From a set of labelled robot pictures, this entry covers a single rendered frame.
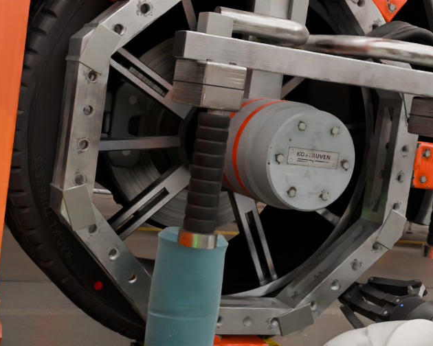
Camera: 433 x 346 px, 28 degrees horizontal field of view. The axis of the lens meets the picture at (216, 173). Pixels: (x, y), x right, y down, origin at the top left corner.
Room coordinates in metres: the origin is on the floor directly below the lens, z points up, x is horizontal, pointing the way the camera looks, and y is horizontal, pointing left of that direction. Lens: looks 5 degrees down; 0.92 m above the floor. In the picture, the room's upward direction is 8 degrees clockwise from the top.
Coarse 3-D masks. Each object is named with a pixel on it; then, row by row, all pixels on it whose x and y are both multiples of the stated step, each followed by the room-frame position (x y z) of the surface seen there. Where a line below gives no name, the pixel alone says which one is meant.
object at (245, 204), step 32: (320, 32) 1.38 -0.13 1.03; (160, 96) 1.25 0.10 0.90; (320, 96) 1.49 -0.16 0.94; (352, 96) 1.40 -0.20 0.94; (192, 128) 1.31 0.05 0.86; (352, 128) 1.39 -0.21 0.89; (352, 192) 1.38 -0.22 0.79; (128, 224) 1.24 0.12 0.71; (256, 224) 1.33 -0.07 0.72; (288, 224) 1.47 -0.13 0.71; (320, 224) 1.40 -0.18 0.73; (256, 256) 1.33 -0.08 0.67; (288, 256) 1.39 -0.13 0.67; (224, 288) 1.32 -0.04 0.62; (256, 288) 1.31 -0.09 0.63
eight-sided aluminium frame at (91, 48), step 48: (144, 0) 1.12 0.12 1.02; (336, 0) 1.27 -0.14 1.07; (96, 48) 1.09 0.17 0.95; (96, 96) 1.10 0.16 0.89; (384, 96) 1.34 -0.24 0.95; (96, 144) 1.10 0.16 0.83; (384, 144) 1.34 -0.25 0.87; (384, 192) 1.31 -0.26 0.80; (96, 240) 1.11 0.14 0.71; (336, 240) 1.33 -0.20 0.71; (384, 240) 1.30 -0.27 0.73; (144, 288) 1.14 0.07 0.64; (288, 288) 1.30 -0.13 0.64; (336, 288) 1.27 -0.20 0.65
